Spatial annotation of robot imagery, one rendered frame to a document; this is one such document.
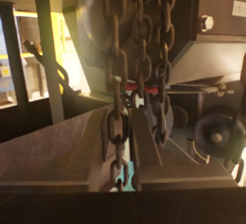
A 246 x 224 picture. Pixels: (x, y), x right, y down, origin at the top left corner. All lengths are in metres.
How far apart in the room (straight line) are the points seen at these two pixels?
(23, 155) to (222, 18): 0.61
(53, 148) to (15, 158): 0.13
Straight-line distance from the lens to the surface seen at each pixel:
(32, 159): 0.67
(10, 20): 0.95
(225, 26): 0.26
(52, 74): 0.62
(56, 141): 0.69
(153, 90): 0.34
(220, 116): 1.11
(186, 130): 1.40
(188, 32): 0.22
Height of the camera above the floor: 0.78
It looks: 18 degrees up
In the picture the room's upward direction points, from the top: 179 degrees clockwise
